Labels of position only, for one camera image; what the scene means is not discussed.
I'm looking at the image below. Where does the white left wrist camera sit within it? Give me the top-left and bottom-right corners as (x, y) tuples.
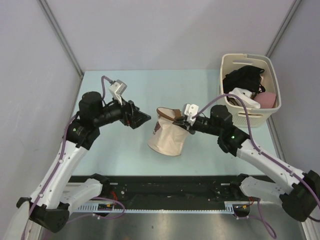
(109, 79), (127, 106)

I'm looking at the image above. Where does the aluminium frame post left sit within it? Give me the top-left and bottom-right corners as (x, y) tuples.
(37, 0), (84, 77)

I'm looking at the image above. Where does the aluminium frame post right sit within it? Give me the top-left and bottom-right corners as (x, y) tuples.
(265, 0), (304, 58)

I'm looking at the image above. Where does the cream plastic laundry basket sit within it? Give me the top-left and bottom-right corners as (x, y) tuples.
(219, 53), (282, 128)

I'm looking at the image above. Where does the pink bra cup in basket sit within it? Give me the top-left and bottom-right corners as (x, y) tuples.
(253, 92), (276, 109)

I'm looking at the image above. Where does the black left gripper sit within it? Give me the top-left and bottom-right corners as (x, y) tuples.
(94, 92), (151, 129)

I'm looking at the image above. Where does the grey slotted cable duct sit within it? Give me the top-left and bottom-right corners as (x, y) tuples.
(75, 201), (251, 214)

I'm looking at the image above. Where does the black garment in basket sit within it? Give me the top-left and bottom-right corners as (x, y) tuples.
(222, 65), (266, 95)

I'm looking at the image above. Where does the white garment in basket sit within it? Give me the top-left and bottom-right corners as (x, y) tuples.
(229, 87), (261, 109)

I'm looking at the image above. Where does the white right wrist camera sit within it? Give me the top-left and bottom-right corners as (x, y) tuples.
(183, 103), (199, 126)

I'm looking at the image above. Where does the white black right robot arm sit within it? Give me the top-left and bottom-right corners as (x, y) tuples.
(173, 104), (320, 222)

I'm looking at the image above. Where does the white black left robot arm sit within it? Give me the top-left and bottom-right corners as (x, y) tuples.
(16, 91), (151, 233)

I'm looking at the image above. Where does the aluminium frame post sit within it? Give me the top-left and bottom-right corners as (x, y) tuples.
(37, 0), (84, 77)
(265, 0), (304, 58)

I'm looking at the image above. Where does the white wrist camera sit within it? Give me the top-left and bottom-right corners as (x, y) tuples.
(183, 103), (199, 126)
(109, 79), (127, 106)

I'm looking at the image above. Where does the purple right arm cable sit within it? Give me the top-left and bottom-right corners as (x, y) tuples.
(192, 93), (320, 238)

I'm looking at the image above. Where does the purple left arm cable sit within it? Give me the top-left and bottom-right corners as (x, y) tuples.
(21, 75), (126, 238)

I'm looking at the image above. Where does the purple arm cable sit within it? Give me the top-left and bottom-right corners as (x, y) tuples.
(21, 75), (126, 238)
(192, 93), (320, 238)

